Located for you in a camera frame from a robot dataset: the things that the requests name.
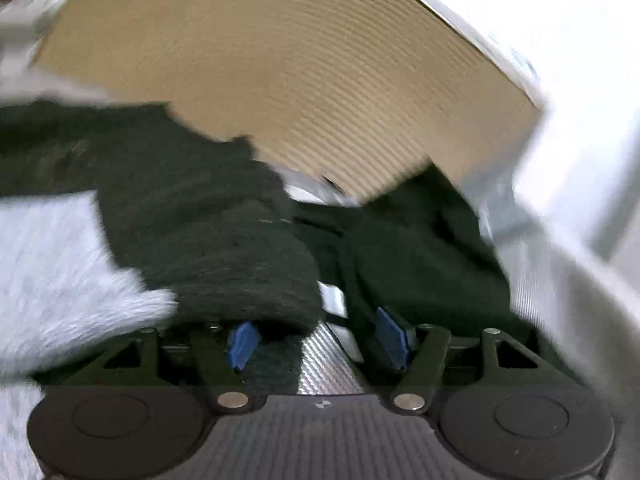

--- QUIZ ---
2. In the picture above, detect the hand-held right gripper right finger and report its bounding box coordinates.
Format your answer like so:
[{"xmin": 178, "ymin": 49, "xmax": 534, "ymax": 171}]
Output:
[{"xmin": 376, "ymin": 307, "xmax": 556, "ymax": 415}]

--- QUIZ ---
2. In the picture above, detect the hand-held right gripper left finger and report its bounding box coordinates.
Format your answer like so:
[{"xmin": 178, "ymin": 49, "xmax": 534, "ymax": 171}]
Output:
[{"xmin": 87, "ymin": 321, "xmax": 259, "ymax": 415}]

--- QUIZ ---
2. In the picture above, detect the black thin garment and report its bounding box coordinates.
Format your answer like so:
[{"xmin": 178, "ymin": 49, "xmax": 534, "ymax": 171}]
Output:
[{"xmin": 295, "ymin": 165, "xmax": 536, "ymax": 361}]

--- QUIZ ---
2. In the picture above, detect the dark sweater with squirrel embroidery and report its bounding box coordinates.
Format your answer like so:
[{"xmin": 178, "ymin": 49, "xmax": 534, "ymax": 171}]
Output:
[{"xmin": 0, "ymin": 100, "xmax": 326, "ymax": 396}]

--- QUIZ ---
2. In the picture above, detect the grey and black knit sweater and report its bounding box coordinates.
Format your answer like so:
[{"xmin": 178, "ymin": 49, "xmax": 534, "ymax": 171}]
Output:
[{"xmin": 0, "ymin": 192, "xmax": 178, "ymax": 480}]

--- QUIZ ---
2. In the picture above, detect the grey woven bed mat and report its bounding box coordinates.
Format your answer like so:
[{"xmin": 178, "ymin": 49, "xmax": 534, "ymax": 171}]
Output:
[{"xmin": 282, "ymin": 170, "xmax": 640, "ymax": 480}]

